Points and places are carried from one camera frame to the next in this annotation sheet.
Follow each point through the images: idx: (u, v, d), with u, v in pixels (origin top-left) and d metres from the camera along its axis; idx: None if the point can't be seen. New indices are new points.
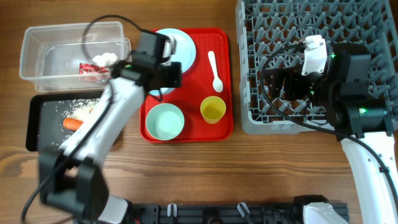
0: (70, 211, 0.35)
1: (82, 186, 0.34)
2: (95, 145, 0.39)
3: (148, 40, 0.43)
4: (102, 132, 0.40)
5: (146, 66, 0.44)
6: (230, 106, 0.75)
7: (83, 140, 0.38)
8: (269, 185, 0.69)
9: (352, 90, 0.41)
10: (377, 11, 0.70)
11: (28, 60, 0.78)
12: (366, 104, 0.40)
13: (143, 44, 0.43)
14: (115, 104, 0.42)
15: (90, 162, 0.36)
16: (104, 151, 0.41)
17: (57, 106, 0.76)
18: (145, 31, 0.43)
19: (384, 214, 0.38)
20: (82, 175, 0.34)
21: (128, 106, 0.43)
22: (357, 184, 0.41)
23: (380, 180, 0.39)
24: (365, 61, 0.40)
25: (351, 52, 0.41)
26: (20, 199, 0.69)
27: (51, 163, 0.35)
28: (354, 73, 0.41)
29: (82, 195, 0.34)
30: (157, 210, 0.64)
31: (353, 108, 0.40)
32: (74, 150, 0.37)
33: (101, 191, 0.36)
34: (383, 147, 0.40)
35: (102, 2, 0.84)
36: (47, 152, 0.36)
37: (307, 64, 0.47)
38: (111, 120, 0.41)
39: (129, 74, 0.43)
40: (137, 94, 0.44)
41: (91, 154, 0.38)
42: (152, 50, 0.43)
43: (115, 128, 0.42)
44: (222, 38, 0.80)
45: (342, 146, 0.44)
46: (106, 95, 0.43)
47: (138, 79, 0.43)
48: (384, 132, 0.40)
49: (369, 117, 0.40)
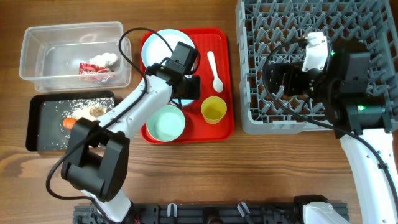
0: (92, 182, 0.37)
1: (111, 157, 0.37)
2: (126, 124, 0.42)
3: (184, 51, 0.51)
4: (133, 116, 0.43)
5: (176, 73, 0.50)
6: (231, 106, 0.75)
7: (117, 117, 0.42)
8: (269, 185, 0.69)
9: (351, 88, 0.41)
10: (377, 11, 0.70)
11: (28, 60, 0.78)
12: (365, 102, 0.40)
13: (177, 53, 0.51)
14: (148, 94, 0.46)
15: (121, 136, 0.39)
16: (132, 134, 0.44)
17: (57, 106, 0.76)
18: (180, 43, 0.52)
19: (382, 210, 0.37)
20: (112, 147, 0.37)
21: (157, 100, 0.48)
22: (356, 180, 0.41)
23: (379, 176, 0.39)
24: (365, 59, 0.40)
25: (350, 50, 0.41)
26: (20, 199, 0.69)
27: (86, 134, 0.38)
28: (354, 71, 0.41)
29: (107, 168, 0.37)
30: (157, 210, 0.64)
31: (352, 105, 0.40)
32: (108, 125, 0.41)
33: (122, 168, 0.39)
34: (382, 143, 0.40)
35: (103, 3, 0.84)
36: (83, 122, 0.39)
37: (308, 61, 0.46)
38: (142, 107, 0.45)
39: (161, 77, 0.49)
40: (166, 92, 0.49)
41: (123, 131, 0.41)
42: (184, 60, 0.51)
43: (142, 117, 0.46)
44: (221, 38, 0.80)
45: (341, 143, 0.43)
46: (140, 86, 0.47)
47: (169, 81, 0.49)
48: (382, 129, 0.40)
49: (368, 114, 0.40)
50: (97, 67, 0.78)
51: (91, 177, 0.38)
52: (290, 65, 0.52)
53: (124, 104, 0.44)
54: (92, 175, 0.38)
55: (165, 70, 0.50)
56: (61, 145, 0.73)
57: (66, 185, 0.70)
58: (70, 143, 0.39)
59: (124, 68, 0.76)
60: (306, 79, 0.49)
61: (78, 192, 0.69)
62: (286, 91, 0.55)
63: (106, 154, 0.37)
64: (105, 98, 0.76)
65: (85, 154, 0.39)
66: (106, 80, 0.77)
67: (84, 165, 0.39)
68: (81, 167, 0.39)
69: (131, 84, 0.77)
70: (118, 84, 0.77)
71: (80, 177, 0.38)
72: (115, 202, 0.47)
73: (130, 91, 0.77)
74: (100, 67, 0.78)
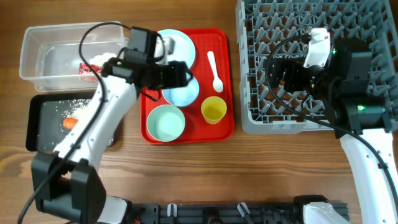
0: (69, 212, 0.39)
1: (78, 190, 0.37)
2: (87, 147, 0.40)
3: (140, 37, 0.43)
4: (93, 133, 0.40)
5: (137, 64, 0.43)
6: (230, 106, 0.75)
7: (76, 143, 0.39)
8: (269, 185, 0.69)
9: (352, 86, 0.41)
10: (377, 11, 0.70)
11: (28, 60, 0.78)
12: (365, 101, 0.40)
13: (133, 41, 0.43)
14: (107, 104, 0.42)
15: (83, 165, 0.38)
16: (97, 155, 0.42)
17: (57, 106, 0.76)
18: (135, 28, 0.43)
19: (382, 210, 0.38)
20: (76, 179, 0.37)
21: (120, 104, 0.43)
22: (356, 180, 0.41)
23: (379, 176, 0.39)
24: (365, 58, 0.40)
25: (351, 49, 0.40)
26: (19, 199, 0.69)
27: (46, 170, 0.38)
28: (355, 71, 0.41)
29: (78, 199, 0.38)
30: (157, 210, 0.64)
31: (352, 105, 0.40)
32: (68, 155, 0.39)
33: (96, 192, 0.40)
34: (382, 143, 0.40)
35: (103, 3, 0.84)
36: (40, 158, 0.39)
37: (310, 58, 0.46)
38: (102, 121, 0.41)
39: (119, 70, 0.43)
40: (130, 91, 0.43)
41: (84, 158, 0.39)
42: (143, 47, 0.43)
43: (107, 130, 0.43)
44: (221, 38, 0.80)
45: (341, 143, 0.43)
46: (97, 94, 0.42)
47: (129, 76, 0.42)
48: (382, 129, 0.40)
49: (368, 114, 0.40)
50: (97, 67, 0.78)
51: (66, 207, 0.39)
52: (291, 61, 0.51)
53: (81, 122, 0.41)
54: (67, 206, 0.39)
55: (123, 63, 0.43)
56: None
57: None
58: (36, 180, 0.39)
59: None
60: (307, 75, 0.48)
61: None
62: (286, 87, 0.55)
63: (71, 187, 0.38)
64: None
65: (54, 186, 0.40)
66: None
67: (57, 196, 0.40)
68: (54, 200, 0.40)
69: None
70: None
71: (56, 210, 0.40)
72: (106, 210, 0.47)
73: None
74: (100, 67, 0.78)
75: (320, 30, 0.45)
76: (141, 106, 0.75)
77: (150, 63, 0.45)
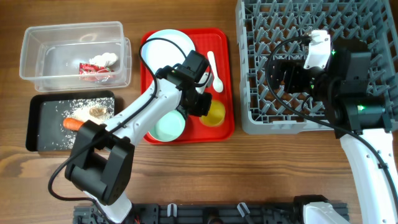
0: (95, 185, 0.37)
1: (115, 163, 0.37)
2: (133, 128, 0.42)
3: (194, 57, 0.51)
4: (140, 120, 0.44)
5: (188, 78, 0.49)
6: (231, 106, 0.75)
7: (124, 122, 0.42)
8: (269, 185, 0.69)
9: (352, 87, 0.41)
10: (377, 11, 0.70)
11: (28, 60, 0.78)
12: (365, 102, 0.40)
13: (189, 61, 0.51)
14: (157, 99, 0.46)
15: (127, 143, 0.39)
16: (137, 140, 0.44)
17: (57, 106, 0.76)
18: (193, 51, 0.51)
19: (382, 210, 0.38)
20: (117, 152, 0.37)
21: (166, 105, 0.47)
22: (356, 180, 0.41)
23: (379, 176, 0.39)
24: (366, 58, 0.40)
25: (351, 50, 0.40)
26: (20, 199, 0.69)
27: (91, 137, 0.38)
28: (355, 71, 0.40)
29: (111, 174, 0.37)
30: (157, 210, 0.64)
31: (352, 105, 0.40)
32: (114, 130, 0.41)
33: (125, 173, 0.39)
34: (382, 143, 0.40)
35: (103, 2, 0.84)
36: (88, 125, 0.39)
37: (309, 59, 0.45)
38: (150, 111, 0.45)
39: (172, 81, 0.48)
40: (175, 98, 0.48)
41: (129, 136, 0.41)
42: (196, 68, 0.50)
43: (148, 124, 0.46)
44: (221, 38, 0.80)
45: (341, 143, 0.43)
46: (150, 90, 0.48)
47: (179, 85, 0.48)
48: (382, 129, 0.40)
49: (368, 114, 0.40)
50: (97, 67, 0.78)
51: (94, 179, 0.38)
52: (291, 61, 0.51)
53: (131, 108, 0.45)
54: (95, 178, 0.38)
55: (176, 73, 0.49)
56: (61, 145, 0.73)
57: (66, 185, 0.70)
58: (76, 144, 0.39)
59: (124, 68, 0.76)
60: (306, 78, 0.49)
61: (78, 192, 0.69)
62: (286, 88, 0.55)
63: (110, 158, 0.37)
64: (105, 98, 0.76)
65: (91, 156, 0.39)
66: (106, 80, 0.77)
67: (88, 168, 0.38)
68: (84, 168, 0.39)
69: (131, 84, 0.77)
70: (118, 84, 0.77)
71: (83, 179, 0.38)
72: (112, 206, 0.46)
73: (130, 91, 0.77)
74: (100, 67, 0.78)
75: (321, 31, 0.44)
76: None
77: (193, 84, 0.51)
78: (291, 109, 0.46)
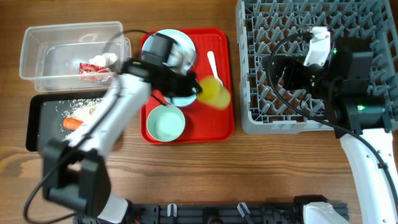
0: (74, 201, 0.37)
1: (89, 178, 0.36)
2: (97, 139, 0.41)
3: (160, 42, 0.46)
4: (105, 126, 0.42)
5: (155, 65, 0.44)
6: (230, 106, 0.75)
7: (89, 133, 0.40)
8: (269, 185, 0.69)
9: (353, 86, 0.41)
10: (377, 11, 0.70)
11: (28, 60, 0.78)
12: (366, 101, 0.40)
13: (153, 46, 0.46)
14: (121, 98, 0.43)
15: (96, 154, 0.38)
16: (108, 145, 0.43)
17: (57, 106, 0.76)
18: (158, 35, 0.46)
19: (382, 210, 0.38)
20: (88, 166, 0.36)
21: (133, 101, 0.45)
22: (356, 180, 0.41)
23: (379, 175, 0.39)
24: (367, 58, 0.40)
25: (352, 48, 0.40)
26: (20, 199, 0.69)
27: (58, 156, 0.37)
28: (356, 71, 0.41)
29: (86, 186, 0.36)
30: (157, 210, 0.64)
31: (352, 104, 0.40)
32: (80, 144, 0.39)
33: (102, 183, 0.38)
34: (382, 143, 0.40)
35: (103, 2, 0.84)
36: (50, 144, 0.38)
37: (310, 56, 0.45)
38: (117, 114, 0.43)
39: (137, 71, 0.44)
40: (144, 91, 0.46)
41: (96, 147, 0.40)
42: (162, 52, 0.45)
43: (117, 124, 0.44)
44: (221, 38, 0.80)
45: (342, 142, 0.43)
46: (114, 89, 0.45)
47: (145, 77, 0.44)
48: (383, 129, 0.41)
49: (368, 114, 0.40)
50: (97, 67, 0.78)
51: (73, 196, 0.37)
52: (292, 59, 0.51)
53: (96, 114, 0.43)
54: (73, 195, 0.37)
55: (142, 64, 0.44)
56: None
57: None
58: (45, 168, 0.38)
59: None
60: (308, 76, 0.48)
61: None
62: (286, 85, 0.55)
63: (82, 174, 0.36)
64: None
65: (62, 174, 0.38)
66: (106, 80, 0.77)
67: (63, 186, 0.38)
68: (60, 188, 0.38)
69: None
70: None
71: (61, 199, 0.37)
72: (109, 209, 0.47)
73: None
74: (100, 67, 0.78)
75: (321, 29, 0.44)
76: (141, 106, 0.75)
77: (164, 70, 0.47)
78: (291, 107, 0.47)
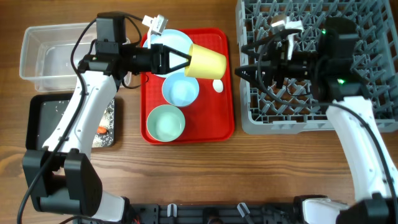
0: (68, 203, 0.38)
1: (74, 178, 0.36)
2: (73, 139, 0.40)
3: (106, 26, 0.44)
4: (80, 124, 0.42)
5: (109, 56, 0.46)
6: (231, 106, 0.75)
7: (64, 135, 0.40)
8: (270, 185, 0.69)
9: (336, 65, 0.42)
10: (377, 11, 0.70)
11: (28, 60, 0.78)
12: (347, 77, 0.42)
13: (102, 32, 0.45)
14: (89, 96, 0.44)
15: (76, 154, 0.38)
16: (87, 145, 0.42)
17: (57, 106, 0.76)
18: (99, 20, 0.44)
19: (368, 160, 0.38)
20: (71, 167, 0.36)
21: (102, 94, 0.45)
22: (344, 143, 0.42)
23: (362, 133, 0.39)
24: (354, 41, 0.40)
25: (339, 31, 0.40)
26: (19, 199, 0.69)
27: (38, 165, 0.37)
28: (342, 52, 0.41)
29: (74, 189, 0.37)
30: (157, 210, 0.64)
31: (333, 79, 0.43)
32: (58, 148, 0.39)
33: (91, 179, 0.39)
34: (363, 107, 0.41)
35: (103, 2, 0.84)
36: (28, 155, 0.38)
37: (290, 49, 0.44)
38: (88, 111, 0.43)
39: (97, 65, 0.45)
40: (109, 83, 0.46)
41: (75, 147, 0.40)
42: (113, 37, 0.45)
43: (92, 121, 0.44)
44: (221, 38, 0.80)
45: (328, 113, 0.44)
46: (78, 89, 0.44)
47: (106, 70, 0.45)
48: (362, 98, 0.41)
49: (348, 87, 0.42)
50: None
51: (64, 199, 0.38)
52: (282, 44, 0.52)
53: (66, 117, 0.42)
54: (65, 198, 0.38)
55: (96, 59, 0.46)
56: None
57: None
58: (28, 178, 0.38)
59: None
60: (300, 68, 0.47)
61: None
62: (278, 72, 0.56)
63: (67, 176, 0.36)
64: None
65: (49, 182, 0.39)
66: None
67: (53, 193, 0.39)
68: (50, 195, 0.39)
69: (131, 84, 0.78)
70: None
71: (54, 204, 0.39)
72: (107, 209, 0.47)
73: (130, 91, 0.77)
74: None
75: (284, 20, 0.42)
76: (141, 106, 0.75)
77: (124, 53, 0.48)
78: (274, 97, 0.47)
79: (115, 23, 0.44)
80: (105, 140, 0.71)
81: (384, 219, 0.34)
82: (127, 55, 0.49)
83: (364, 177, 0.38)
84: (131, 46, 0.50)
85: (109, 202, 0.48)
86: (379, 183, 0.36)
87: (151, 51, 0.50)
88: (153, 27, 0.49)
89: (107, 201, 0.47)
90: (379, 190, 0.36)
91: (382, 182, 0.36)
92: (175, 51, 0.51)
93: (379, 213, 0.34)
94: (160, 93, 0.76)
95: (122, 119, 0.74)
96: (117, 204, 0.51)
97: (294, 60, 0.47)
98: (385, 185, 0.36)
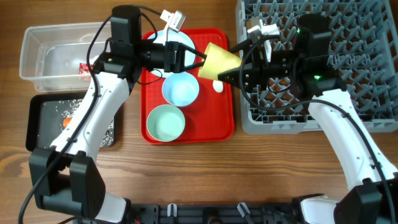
0: (70, 205, 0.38)
1: (78, 181, 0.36)
2: (82, 142, 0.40)
3: (120, 27, 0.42)
4: (89, 126, 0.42)
5: (124, 58, 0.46)
6: (230, 106, 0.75)
7: (73, 137, 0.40)
8: (269, 185, 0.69)
9: (313, 63, 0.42)
10: (377, 11, 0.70)
11: (28, 60, 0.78)
12: (323, 73, 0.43)
13: (117, 33, 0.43)
14: (101, 98, 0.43)
15: (84, 156, 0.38)
16: (94, 149, 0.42)
17: (57, 106, 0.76)
18: (113, 20, 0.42)
19: (354, 148, 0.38)
20: (76, 170, 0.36)
21: (113, 98, 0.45)
22: (328, 135, 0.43)
23: (344, 124, 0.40)
24: (328, 38, 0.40)
25: (313, 29, 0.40)
26: (19, 199, 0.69)
27: (45, 164, 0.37)
28: (316, 50, 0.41)
29: (78, 191, 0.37)
30: (157, 210, 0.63)
31: (308, 76, 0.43)
32: (65, 148, 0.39)
33: (95, 183, 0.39)
34: (342, 98, 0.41)
35: (103, 2, 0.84)
36: (37, 153, 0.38)
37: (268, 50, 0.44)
38: (98, 114, 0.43)
39: (112, 67, 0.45)
40: (122, 86, 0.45)
41: (83, 150, 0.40)
42: (127, 37, 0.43)
43: (102, 125, 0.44)
44: (221, 38, 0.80)
45: (310, 109, 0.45)
46: (91, 89, 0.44)
47: (120, 73, 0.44)
48: (339, 90, 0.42)
49: (324, 83, 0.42)
50: None
51: (67, 200, 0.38)
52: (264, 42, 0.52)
53: (77, 117, 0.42)
54: (68, 198, 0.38)
55: (112, 61, 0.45)
56: None
57: None
58: (34, 176, 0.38)
59: None
60: (280, 67, 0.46)
61: None
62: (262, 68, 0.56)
63: (71, 178, 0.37)
64: None
65: (54, 181, 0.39)
66: None
67: (56, 193, 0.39)
68: (53, 195, 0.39)
69: None
70: None
71: (56, 204, 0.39)
72: (108, 211, 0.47)
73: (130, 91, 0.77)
74: None
75: (258, 24, 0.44)
76: (141, 106, 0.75)
77: (137, 52, 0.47)
78: (258, 107, 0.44)
79: (131, 25, 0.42)
80: (105, 140, 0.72)
81: (377, 203, 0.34)
82: (140, 55, 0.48)
83: (352, 165, 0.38)
84: (144, 43, 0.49)
85: (109, 203, 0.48)
86: (368, 169, 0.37)
87: (166, 48, 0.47)
88: (170, 23, 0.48)
89: (107, 205, 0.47)
90: (370, 177, 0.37)
91: (370, 167, 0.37)
92: (192, 49, 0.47)
93: (372, 198, 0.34)
94: (160, 93, 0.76)
95: (122, 119, 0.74)
96: (118, 205, 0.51)
97: (272, 61, 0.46)
98: (373, 170, 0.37)
